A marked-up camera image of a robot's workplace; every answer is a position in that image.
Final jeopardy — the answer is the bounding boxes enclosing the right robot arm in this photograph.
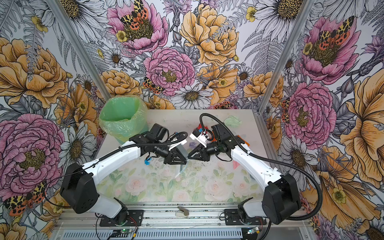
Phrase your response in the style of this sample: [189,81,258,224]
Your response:
[188,124,301,225]

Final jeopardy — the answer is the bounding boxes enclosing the beige clip on rail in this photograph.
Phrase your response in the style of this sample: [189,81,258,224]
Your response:
[175,206,190,218]

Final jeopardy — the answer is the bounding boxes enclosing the pink paper scrap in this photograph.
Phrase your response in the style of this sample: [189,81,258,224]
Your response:
[232,160,240,170]

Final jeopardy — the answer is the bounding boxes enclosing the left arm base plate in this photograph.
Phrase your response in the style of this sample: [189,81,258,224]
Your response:
[100,210,144,227]

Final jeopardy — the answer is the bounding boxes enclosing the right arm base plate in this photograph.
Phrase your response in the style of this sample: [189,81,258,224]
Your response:
[224,209,267,226]

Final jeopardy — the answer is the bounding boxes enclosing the orange paper scrap right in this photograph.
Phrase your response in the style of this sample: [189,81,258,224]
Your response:
[236,135,250,147]

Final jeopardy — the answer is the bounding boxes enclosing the light green paper scrap right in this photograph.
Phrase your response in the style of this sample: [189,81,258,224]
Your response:
[224,116,242,128]

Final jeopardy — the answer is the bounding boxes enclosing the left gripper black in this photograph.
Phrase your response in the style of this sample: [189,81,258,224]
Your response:
[152,139,187,165]

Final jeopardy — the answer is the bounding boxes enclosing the red paper scrap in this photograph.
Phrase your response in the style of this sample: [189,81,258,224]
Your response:
[191,126,207,138]

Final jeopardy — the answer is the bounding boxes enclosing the green bin with bag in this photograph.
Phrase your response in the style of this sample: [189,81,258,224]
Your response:
[99,95,148,144]

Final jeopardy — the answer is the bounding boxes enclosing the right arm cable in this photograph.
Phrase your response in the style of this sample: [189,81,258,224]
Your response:
[199,113,324,222]

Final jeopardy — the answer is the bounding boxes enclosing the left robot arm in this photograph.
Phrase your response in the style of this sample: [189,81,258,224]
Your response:
[60,124,188,226]

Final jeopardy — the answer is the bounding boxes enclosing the aluminium rail frame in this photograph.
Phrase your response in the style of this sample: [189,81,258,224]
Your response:
[51,203,316,240]

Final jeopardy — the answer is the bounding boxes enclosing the purple paper scrap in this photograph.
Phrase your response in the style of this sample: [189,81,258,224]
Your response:
[189,142,198,149]

